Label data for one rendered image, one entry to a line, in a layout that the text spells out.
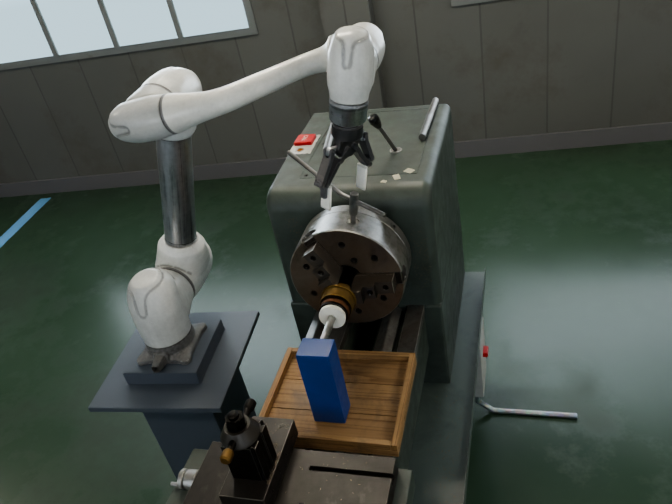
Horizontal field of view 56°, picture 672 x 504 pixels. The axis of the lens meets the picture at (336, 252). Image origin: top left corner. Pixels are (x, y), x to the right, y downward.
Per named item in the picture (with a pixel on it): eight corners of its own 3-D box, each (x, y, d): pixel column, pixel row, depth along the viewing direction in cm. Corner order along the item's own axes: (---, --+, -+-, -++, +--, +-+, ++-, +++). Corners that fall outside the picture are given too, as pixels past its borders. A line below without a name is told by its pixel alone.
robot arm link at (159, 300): (133, 348, 197) (106, 293, 184) (159, 310, 211) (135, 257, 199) (180, 350, 192) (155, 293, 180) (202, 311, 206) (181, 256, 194)
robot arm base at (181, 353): (131, 374, 195) (124, 361, 192) (158, 326, 213) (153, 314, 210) (185, 374, 191) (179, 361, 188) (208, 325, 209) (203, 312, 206)
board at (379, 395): (291, 357, 179) (287, 347, 177) (416, 363, 169) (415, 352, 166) (255, 443, 156) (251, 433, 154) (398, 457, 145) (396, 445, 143)
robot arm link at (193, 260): (150, 301, 209) (177, 261, 227) (196, 311, 207) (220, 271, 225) (123, 79, 163) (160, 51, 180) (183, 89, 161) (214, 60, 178)
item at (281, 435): (258, 430, 146) (252, 415, 143) (299, 433, 143) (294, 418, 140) (224, 510, 130) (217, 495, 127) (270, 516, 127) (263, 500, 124)
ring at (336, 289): (321, 277, 164) (311, 300, 157) (355, 277, 161) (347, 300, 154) (328, 305, 169) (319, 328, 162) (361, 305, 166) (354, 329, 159)
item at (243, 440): (230, 417, 130) (226, 407, 128) (265, 420, 128) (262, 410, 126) (214, 449, 124) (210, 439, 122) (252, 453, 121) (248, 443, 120)
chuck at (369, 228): (299, 292, 188) (299, 202, 169) (403, 311, 183) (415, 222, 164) (290, 311, 181) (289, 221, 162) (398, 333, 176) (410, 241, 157)
